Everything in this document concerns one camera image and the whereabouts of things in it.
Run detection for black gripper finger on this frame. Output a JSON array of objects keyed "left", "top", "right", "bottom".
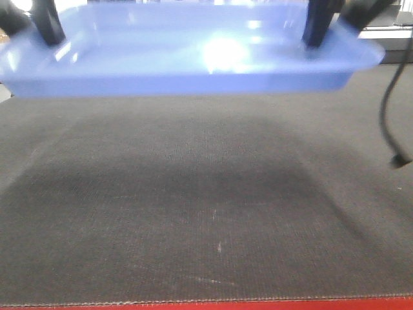
[
  {"left": 30, "top": 0, "right": 66, "bottom": 45},
  {"left": 340, "top": 0, "right": 394, "bottom": 31},
  {"left": 1, "top": 0, "right": 32, "bottom": 35},
  {"left": 302, "top": 0, "right": 344, "bottom": 48}
]

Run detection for blue plastic tray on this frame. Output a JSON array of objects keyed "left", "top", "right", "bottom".
[{"left": 1, "top": 1, "right": 385, "bottom": 98}]

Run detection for dark woven table mat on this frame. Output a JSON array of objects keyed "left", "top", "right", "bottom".
[{"left": 1, "top": 65, "right": 412, "bottom": 306}]

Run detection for black hanging cable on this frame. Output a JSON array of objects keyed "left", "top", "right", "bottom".
[{"left": 379, "top": 28, "right": 413, "bottom": 169}]

